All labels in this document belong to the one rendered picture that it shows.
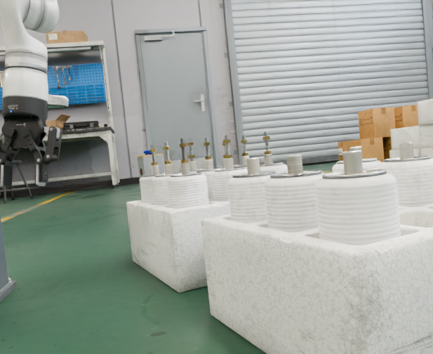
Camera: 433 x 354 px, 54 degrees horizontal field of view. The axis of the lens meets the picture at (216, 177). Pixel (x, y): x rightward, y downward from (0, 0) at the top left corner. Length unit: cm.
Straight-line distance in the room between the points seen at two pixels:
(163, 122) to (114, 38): 132
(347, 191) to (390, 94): 664
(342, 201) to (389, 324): 14
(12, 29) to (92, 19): 554
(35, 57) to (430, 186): 70
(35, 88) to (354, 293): 62
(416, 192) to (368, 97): 620
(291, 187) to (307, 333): 19
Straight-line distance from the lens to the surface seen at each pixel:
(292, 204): 59
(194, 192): 97
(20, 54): 84
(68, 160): 612
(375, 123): 464
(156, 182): 110
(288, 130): 635
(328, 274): 49
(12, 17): 85
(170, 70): 618
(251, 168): 72
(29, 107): 81
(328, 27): 688
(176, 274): 95
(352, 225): 51
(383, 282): 48
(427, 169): 76
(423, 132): 360
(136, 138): 605
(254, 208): 69
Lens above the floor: 29
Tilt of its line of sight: 3 degrees down
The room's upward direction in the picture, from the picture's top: 6 degrees counter-clockwise
